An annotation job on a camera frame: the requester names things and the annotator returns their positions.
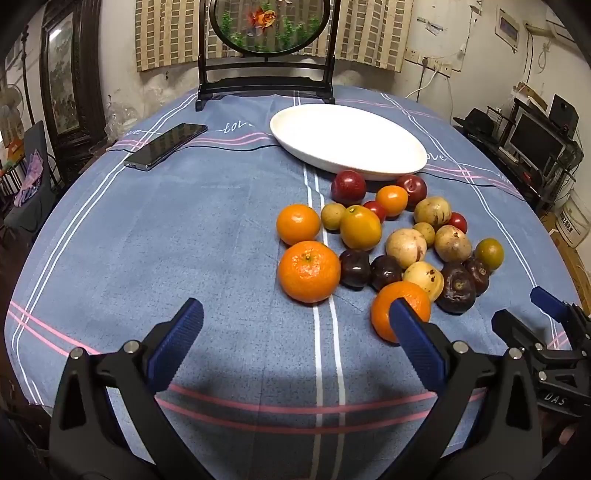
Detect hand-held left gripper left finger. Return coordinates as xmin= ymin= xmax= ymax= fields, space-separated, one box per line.
xmin=48 ymin=298 xmax=213 ymax=480

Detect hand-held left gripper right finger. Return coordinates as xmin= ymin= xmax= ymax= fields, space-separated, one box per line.
xmin=383 ymin=298 xmax=543 ymax=480

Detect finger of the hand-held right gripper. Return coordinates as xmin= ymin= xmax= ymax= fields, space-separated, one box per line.
xmin=491 ymin=309 xmax=548 ymax=358
xmin=530 ymin=286 xmax=591 ymax=352

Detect orange mandarin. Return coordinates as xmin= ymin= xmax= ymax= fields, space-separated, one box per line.
xmin=276 ymin=204 xmax=321 ymax=247
xmin=278 ymin=240 xmax=341 ymax=304
xmin=370 ymin=281 xmax=432 ymax=344

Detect wrinkled dark passion fruit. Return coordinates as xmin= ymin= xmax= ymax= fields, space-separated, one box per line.
xmin=436 ymin=261 xmax=476 ymax=315
xmin=463 ymin=256 xmax=491 ymax=296

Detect brown-spotted pepino melon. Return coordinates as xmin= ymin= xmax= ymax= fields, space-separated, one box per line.
xmin=434 ymin=224 xmax=473 ymax=263
xmin=403 ymin=261 xmax=445 ymax=302

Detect green-orange mandarin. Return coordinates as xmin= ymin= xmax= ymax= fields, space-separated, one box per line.
xmin=475 ymin=238 xmax=505 ymax=271

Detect dark purple plum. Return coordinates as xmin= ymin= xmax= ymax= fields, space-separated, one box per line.
xmin=339 ymin=249 xmax=372 ymax=290
xmin=370 ymin=255 xmax=404 ymax=291

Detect purple-streaked pepino melon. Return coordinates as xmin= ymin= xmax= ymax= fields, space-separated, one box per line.
xmin=385 ymin=228 xmax=428 ymax=270

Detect small yellow-green fruit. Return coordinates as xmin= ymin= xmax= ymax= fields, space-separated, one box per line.
xmin=412 ymin=222 xmax=437 ymax=247
xmin=321 ymin=203 xmax=347 ymax=230

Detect large yellow-orange tomato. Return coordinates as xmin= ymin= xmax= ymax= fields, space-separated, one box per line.
xmin=340 ymin=205 xmax=383 ymax=250

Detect yellow potato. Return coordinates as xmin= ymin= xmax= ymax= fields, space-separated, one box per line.
xmin=413 ymin=196 xmax=452 ymax=227

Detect orange tomato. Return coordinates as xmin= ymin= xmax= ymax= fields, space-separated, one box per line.
xmin=375 ymin=185 xmax=409 ymax=217

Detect dark red plum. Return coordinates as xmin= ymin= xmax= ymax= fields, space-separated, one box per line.
xmin=396 ymin=174 xmax=428 ymax=204
xmin=331 ymin=170 xmax=368 ymax=206

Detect white oval plate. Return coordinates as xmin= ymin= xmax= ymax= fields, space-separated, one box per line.
xmin=270 ymin=104 xmax=428 ymax=182

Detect white plastic bucket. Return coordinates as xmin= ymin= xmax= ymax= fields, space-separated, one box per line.
xmin=554 ymin=189 xmax=591 ymax=247

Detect blue striped tablecloth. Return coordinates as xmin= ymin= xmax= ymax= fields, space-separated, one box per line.
xmin=4 ymin=85 xmax=575 ymax=480

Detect black metal rack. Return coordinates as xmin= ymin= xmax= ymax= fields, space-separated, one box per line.
xmin=462 ymin=106 xmax=585 ymax=217

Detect computer monitor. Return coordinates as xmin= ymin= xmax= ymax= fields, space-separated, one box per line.
xmin=508 ymin=108 xmax=566 ymax=171

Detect black speaker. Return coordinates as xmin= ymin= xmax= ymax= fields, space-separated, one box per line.
xmin=549 ymin=95 xmax=580 ymax=130

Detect black hat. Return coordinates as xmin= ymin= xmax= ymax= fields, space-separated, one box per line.
xmin=452 ymin=107 xmax=497 ymax=134

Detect black smartphone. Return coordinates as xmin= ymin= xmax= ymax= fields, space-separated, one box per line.
xmin=124 ymin=123 xmax=208 ymax=172

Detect cardboard piece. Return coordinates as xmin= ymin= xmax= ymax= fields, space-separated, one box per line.
xmin=512 ymin=83 xmax=550 ymax=112

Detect purple cloth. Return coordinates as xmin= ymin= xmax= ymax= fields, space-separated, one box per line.
xmin=14 ymin=152 xmax=47 ymax=206

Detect clear plastic bags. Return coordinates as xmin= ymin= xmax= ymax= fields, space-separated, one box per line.
xmin=104 ymin=99 xmax=139 ymax=139

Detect dark chair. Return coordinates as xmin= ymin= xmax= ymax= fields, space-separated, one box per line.
xmin=4 ymin=121 xmax=61 ymax=232

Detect dark wood framed picture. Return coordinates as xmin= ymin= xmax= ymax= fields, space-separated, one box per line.
xmin=39 ymin=9 xmax=108 ymax=144

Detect white electric fan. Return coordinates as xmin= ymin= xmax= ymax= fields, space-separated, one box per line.
xmin=0 ymin=85 xmax=24 ymax=139

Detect beige checked curtain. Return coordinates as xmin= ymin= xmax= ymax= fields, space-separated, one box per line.
xmin=135 ymin=0 xmax=414 ymax=72

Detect white wall power strip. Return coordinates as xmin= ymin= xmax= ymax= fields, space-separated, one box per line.
xmin=405 ymin=51 xmax=454 ymax=77

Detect white wall panel box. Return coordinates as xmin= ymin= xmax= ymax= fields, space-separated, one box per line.
xmin=495 ymin=8 xmax=522 ymax=51

